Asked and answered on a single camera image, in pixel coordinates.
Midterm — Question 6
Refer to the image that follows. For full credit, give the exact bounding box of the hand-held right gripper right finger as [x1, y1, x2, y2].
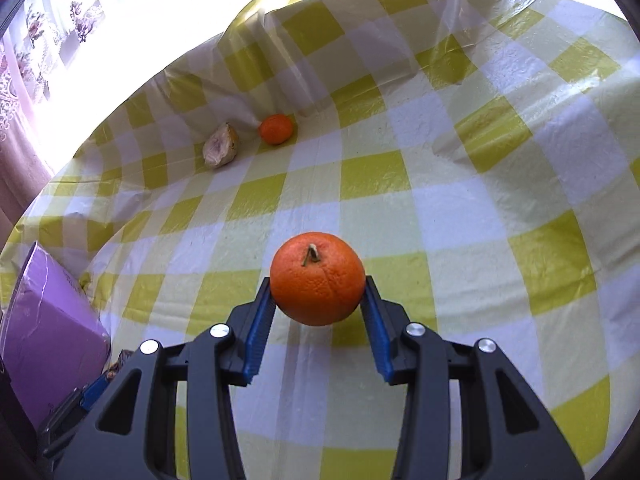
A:
[361, 275, 586, 480]

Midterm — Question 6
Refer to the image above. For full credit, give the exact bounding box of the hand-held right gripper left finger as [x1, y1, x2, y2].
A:
[50, 276, 275, 480]

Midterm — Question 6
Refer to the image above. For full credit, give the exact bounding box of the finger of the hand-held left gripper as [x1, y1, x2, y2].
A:
[81, 374, 110, 412]

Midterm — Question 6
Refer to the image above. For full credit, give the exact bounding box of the dark brown dried fruit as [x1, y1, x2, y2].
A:
[102, 351, 124, 382]

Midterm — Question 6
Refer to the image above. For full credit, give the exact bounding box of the orange tangerine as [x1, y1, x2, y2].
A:
[258, 114, 295, 146]
[270, 231, 367, 327]

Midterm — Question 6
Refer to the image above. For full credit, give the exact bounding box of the yellow checked tablecloth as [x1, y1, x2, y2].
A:
[0, 0, 632, 480]

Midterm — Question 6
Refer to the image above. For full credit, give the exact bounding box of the wrapped pale fruit half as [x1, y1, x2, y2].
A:
[202, 121, 240, 170]

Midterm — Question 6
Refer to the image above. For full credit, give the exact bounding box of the floral sheer curtain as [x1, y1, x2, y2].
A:
[0, 0, 173, 221]

